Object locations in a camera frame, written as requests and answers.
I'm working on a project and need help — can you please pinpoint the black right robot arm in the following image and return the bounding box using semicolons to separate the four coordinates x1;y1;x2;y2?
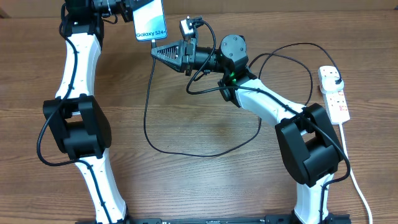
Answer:
151;35;351;223

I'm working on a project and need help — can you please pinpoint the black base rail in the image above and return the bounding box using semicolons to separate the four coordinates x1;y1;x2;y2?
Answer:
75;213;351;224

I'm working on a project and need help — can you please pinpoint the white charger adapter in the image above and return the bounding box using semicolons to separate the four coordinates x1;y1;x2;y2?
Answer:
320;77;345;94

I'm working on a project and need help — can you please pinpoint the white power strip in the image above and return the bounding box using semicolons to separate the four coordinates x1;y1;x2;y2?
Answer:
318;65;350;125

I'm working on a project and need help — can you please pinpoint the white power strip cord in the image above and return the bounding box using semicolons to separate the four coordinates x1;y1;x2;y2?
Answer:
338;123;374;224

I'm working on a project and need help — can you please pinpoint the Samsung Galaxy smartphone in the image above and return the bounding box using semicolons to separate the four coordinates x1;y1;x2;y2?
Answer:
132;0;167;42

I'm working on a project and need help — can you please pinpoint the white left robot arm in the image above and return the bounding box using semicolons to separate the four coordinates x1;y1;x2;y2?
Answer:
37;0;137;223

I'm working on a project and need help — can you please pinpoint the black USB charging cable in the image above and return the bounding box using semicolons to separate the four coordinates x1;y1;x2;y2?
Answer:
142;39;344;157

